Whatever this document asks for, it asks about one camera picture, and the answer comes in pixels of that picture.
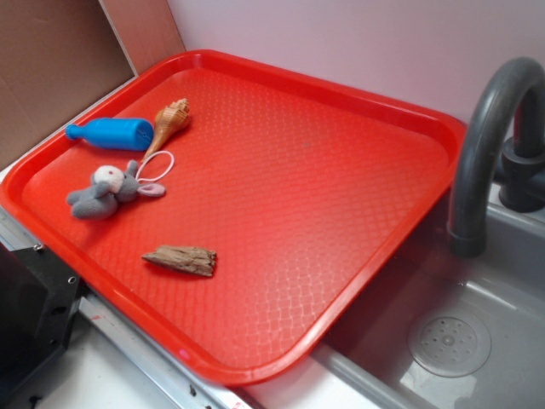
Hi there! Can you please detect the blue plastic bottle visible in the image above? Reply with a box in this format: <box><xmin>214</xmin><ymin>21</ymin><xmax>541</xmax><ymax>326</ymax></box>
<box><xmin>66</xmin><ymin>118</ymin><xmax>154</xmax><ymax>152</ymax></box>

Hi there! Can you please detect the red plastic tray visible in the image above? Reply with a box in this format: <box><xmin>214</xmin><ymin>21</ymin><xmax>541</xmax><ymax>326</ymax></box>
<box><xmin>1</xmin><ymin>51</ymin><xmax>465</xmax><ymax>385</ymax></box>

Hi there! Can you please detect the brown driftwood piece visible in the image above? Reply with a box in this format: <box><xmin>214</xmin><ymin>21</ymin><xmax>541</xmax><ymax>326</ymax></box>
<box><xmin>141</xmin><ymin>245</ymin><xmax>217</xmax><ymax>278</ymax></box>

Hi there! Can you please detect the orange conch seashell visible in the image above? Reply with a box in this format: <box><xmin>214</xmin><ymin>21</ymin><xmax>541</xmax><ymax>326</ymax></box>
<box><xmin>141</xmin><ymin>98</ymin><xmax>191</xmax><ymax>163</ymax></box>

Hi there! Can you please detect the grey plush bunny toy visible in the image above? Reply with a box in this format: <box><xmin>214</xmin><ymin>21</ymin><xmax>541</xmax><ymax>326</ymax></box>
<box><xmin>66</xmin><ymin>151</ymin><xmax>175</xmax><ymax>221</ymax></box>

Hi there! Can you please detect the grey plastic sink basin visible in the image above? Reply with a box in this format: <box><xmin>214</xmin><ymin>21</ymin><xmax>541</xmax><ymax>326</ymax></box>
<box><xmin>313</xmin><ymin>199</ymin><xmax>545</xmax><ymax>409</ymax></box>

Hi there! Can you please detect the round sink drain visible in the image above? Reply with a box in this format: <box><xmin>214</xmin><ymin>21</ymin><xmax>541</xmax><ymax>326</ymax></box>
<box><xmin>408</xmin><ymin>312</ymin><xmax>491</xmax><ymax>378</ymax></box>

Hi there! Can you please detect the grey curved faucet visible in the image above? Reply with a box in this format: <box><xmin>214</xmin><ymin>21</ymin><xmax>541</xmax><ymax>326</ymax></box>
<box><xmin>447</xmin><ymin>57</ymin><xmax>544</xmax><ymax>258</ymax></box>

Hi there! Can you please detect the brown cardboard panel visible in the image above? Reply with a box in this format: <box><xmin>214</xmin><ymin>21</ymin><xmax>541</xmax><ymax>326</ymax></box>
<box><xmin>1</xmin><ymin>1</ymin><xmax>185</xmax><ymax>169</ymax></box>

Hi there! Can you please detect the aluminium rail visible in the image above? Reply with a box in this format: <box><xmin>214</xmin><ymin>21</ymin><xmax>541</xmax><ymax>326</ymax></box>
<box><xmin>0</xmin><ymin>204</ymin><xmax>239</xmax><ymax>409</ymax></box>

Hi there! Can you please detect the black metal bracket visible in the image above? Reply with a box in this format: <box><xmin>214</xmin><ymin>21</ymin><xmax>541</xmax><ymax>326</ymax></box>
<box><xmin>1</xmin><ymin>245</ymin><xmax>82</xmax><ymax>406</ymax></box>

